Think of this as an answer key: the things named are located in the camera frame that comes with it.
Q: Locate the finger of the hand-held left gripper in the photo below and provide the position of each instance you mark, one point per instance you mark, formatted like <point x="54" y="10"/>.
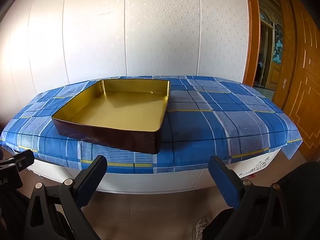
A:
<point x="21" y="158"/>

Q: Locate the beige lace-up sneaker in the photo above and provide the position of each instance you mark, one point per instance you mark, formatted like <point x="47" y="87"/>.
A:
<point x="202" y="226"/>

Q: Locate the person's left leg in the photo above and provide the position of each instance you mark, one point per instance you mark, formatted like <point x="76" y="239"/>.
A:
<point x="13" y="213"/>

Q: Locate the carved wooden door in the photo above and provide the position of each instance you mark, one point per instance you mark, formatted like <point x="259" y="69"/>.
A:
<point x="305" y="80"/>

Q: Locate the blue plaid cloth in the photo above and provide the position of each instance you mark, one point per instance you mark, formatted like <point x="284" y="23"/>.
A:
<point x="225" y="120"/>

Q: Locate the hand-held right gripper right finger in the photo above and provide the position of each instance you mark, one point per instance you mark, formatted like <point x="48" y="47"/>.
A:
<point x="225" y="182"/>

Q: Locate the gold metal tin box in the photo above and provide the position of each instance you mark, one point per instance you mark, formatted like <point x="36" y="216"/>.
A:
<point x="120" y="105"/>

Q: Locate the wooden door frame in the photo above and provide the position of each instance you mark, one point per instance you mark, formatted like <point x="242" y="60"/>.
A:
<point x="252" y="35"/>

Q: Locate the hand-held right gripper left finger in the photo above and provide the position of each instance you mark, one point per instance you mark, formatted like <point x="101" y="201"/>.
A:
<point x="92" y="177"/>

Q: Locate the wooden door with floral glass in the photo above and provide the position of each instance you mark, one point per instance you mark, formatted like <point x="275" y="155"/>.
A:
<point x="273" y="55"/>

